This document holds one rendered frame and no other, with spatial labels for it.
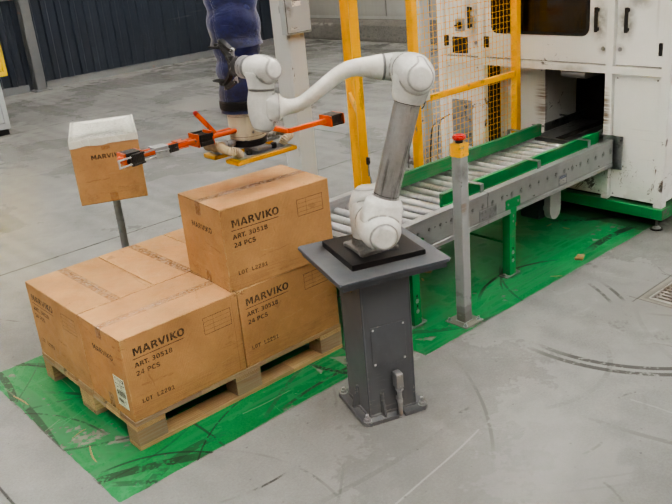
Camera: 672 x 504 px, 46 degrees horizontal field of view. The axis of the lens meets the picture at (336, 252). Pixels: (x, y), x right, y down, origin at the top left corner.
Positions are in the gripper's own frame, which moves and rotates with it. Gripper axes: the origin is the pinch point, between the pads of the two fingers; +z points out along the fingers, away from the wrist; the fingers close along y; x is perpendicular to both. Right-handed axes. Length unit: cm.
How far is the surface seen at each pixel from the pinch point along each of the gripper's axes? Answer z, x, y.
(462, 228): -28, 118, 102
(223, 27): 16.7, 17.4, -11.7
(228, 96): 19.4, 16.9, 18.4
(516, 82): 68, 289, 65
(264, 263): 4, 14, 95
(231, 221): 4, 0, 70
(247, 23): 11.2, 26.3, -12.3
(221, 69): 21.1, 16.2, 6.4
